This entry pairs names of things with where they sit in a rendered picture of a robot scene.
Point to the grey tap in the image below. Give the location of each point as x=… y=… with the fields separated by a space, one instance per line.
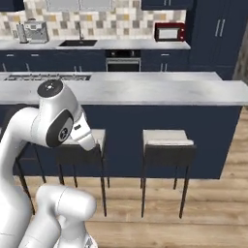
x=79 y=31

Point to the navy base cupboards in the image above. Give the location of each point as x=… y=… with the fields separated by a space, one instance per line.
x=58 y=61
x=164 y=59

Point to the navy wall cupboard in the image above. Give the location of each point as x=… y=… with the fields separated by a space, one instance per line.
x=11 y=5
x=166 y=4

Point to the white paper towel roll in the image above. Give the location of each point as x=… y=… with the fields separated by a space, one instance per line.
x=21 y=33

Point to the navy tall cupboard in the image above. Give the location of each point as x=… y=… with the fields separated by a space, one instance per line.
x=213 y=35

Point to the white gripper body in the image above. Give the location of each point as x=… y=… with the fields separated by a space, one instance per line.
x=87 y=141

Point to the navy kitchen island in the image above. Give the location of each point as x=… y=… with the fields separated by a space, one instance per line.
x=129 y=145

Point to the black hob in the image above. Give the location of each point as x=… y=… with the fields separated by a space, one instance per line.
x=48 y=77

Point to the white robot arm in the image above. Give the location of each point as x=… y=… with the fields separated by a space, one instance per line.
x=19 y=168

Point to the black stool with grey seat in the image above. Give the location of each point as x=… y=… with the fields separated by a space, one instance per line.
x=24 y=180
x=168 y=151
x=84 y=156

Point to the grey window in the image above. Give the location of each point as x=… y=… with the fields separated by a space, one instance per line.
x=79 y=5

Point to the black sink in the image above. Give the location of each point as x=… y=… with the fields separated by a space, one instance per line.
x=77 y=43

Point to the silver coffee machine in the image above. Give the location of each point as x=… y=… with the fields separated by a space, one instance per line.
x=36 y=31

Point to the red microwave oven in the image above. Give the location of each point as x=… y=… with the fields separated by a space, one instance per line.
x=169 y=31

